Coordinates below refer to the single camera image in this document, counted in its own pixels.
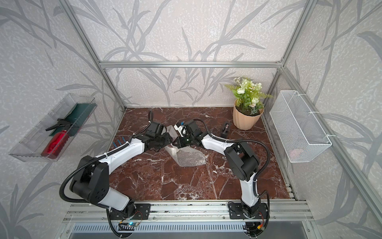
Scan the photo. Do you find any black tape dispenser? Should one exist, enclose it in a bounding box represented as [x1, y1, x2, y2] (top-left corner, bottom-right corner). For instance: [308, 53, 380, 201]
[220, 122, 230, 138]

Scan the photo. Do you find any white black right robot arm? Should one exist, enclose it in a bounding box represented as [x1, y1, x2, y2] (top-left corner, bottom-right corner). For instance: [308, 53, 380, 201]
[173, 132, 271, 210]

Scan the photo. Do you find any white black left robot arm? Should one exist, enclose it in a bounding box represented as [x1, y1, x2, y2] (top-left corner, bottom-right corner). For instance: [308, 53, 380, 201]
[59, 132, 173, 215]

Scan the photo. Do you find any blue hand rake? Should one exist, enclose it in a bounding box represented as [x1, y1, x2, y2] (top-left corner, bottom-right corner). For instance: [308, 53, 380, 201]
[111, 137, 126, 148]

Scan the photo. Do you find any potted plant terracotta pot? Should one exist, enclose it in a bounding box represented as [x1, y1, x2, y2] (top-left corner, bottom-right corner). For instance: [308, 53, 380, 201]
[225, 76, 272, 130]

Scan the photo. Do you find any green trowel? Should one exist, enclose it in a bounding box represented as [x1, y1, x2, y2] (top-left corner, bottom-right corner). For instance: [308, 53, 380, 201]
[46, 103, 96, 137]

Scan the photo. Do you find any red spray bottle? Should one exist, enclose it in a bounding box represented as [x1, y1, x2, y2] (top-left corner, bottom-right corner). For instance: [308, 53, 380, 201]
[41, 129, 69, 159]

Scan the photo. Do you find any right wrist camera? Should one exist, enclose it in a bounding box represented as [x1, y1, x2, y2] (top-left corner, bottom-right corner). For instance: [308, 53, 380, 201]
[174, 120, 202, 137]

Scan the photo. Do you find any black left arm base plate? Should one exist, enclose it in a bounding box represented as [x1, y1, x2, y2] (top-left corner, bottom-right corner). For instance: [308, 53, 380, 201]
[109, 203, 151, 221]

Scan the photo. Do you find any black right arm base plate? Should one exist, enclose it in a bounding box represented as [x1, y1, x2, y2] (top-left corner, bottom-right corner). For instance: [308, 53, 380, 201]
[227, 201, 269, 220]

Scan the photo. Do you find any clear plastic wall tray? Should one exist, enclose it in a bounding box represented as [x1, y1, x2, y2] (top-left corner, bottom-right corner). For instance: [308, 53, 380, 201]
[9, 94, 97, 162]

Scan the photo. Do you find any white wire mesh basket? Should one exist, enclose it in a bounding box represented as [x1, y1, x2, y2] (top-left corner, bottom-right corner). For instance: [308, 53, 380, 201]
[270, 90, 332, 163]

